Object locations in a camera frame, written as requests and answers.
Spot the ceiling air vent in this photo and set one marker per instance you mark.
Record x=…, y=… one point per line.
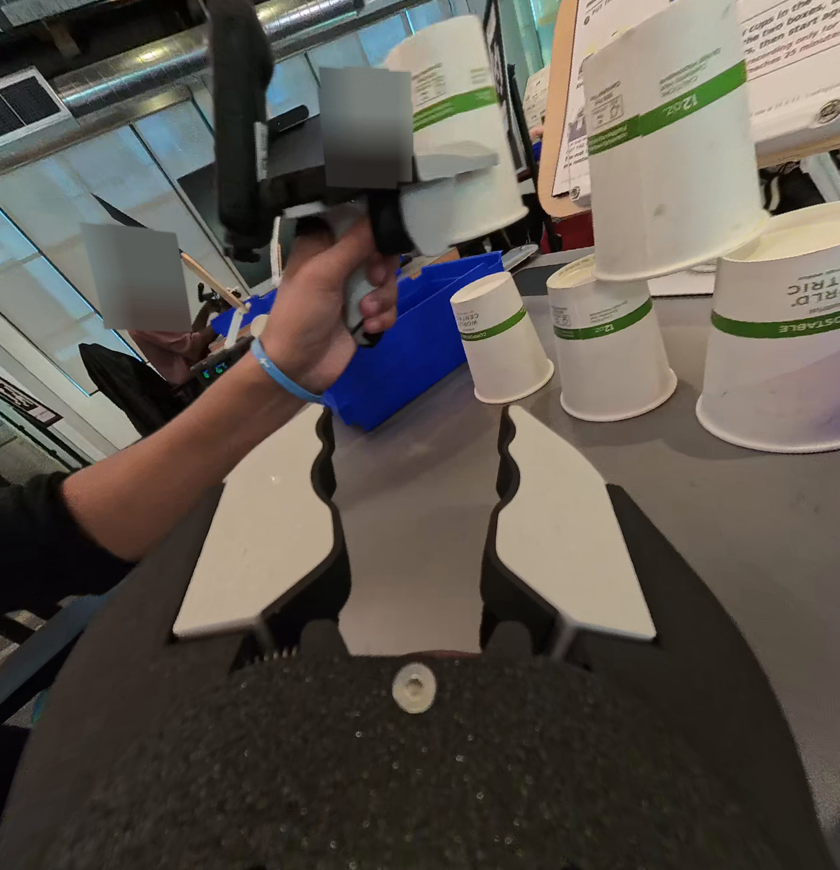
x=22, y=109

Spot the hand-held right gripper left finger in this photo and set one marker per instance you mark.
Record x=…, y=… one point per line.
x=270, y=544

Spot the silver closed laptop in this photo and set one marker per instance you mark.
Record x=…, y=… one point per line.
x=520, y=257

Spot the person's left forearm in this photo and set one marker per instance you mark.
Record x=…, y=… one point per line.
x=175, y=469

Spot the black and wood easel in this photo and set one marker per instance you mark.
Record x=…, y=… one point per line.
x=216, y=289

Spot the framed wall sign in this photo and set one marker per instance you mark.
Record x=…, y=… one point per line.
x=22, y=401

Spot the green banded white paper cup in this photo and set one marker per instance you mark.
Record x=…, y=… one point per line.
x=617, y=374
x=780, y=387
x=461, y=68
x=508, y=346
x=671, y=190

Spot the black hanging jacket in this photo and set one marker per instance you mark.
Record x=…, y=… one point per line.
x=128, y=387

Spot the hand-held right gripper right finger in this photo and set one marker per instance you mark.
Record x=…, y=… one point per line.
x=569, y=544

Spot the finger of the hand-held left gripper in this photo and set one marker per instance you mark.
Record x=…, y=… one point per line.
x=454, y=160
x=430, y=217

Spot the instruction sheet on board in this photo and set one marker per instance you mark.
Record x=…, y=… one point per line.
x=552, y=102

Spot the black office chair armrest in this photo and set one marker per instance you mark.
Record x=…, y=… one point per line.
x=39, y=652

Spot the black box green display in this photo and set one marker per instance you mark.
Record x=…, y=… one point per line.
x=219, y=367

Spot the person's left hand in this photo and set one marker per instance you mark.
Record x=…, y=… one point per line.
x=311, y=312

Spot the blue wristband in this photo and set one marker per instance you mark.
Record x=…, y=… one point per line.
x=284, y=380

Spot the blue plastic bin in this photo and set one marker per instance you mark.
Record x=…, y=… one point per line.
x=247, y=316
x=406, y=360

